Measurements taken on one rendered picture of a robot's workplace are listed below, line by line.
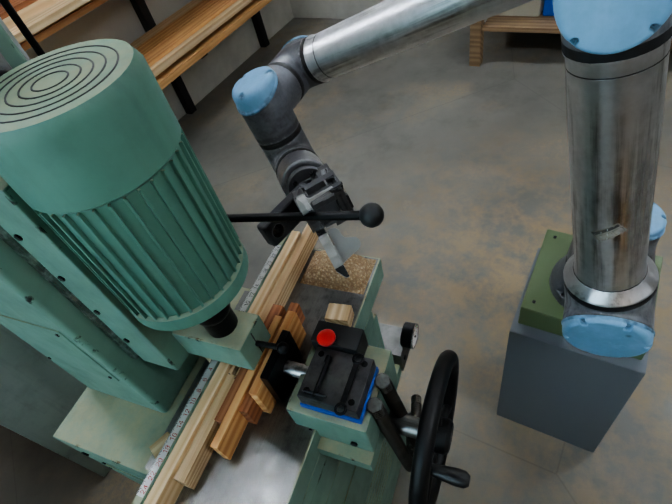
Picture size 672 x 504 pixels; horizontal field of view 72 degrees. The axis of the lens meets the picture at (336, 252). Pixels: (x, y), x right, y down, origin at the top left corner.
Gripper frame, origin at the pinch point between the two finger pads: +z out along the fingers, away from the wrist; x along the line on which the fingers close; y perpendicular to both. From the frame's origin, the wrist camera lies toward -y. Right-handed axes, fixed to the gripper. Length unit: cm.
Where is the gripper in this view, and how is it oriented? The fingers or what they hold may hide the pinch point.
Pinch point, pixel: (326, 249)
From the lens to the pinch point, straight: 70.1
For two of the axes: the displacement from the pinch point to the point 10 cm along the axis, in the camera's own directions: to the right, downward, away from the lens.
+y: 8.8, -4.8, -0.2
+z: 3.0, 5.7, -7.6
